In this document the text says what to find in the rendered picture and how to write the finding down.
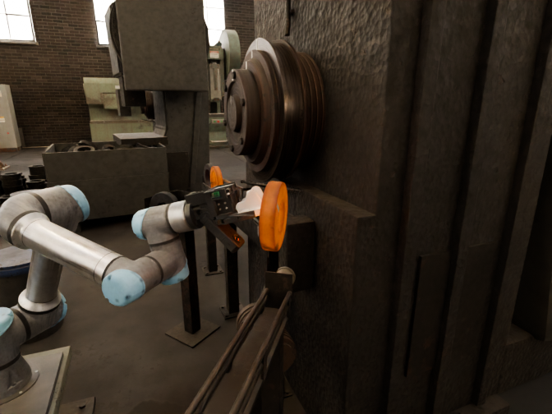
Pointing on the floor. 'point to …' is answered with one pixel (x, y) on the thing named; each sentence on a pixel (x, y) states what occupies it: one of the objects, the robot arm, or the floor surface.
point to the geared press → (230, 51)
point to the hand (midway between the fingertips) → (273, 207)
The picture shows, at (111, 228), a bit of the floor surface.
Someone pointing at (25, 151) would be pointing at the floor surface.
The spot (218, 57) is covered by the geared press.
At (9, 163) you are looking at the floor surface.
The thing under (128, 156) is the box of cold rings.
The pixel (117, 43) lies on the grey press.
